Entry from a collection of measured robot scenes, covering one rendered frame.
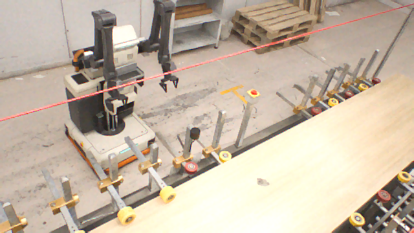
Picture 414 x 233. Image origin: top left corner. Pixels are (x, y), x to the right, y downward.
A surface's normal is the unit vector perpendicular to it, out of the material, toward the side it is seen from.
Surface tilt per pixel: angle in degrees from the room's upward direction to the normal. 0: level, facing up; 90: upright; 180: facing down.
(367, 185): 0
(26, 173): 0
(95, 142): 0
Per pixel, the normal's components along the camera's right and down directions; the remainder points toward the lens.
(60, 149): 0.15, -0.74
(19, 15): 0.60, 0.59
